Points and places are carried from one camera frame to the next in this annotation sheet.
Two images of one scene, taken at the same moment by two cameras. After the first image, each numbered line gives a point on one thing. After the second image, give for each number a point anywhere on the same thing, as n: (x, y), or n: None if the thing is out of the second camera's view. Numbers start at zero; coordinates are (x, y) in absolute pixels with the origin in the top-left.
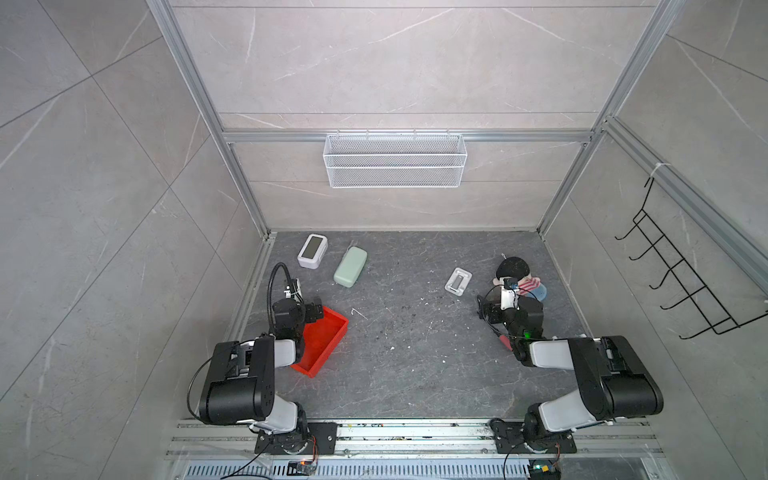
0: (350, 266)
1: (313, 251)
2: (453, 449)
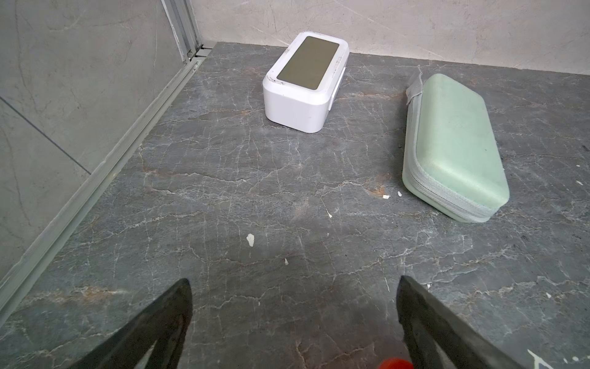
0: (452, 157)
1: (303, 84)
2: None
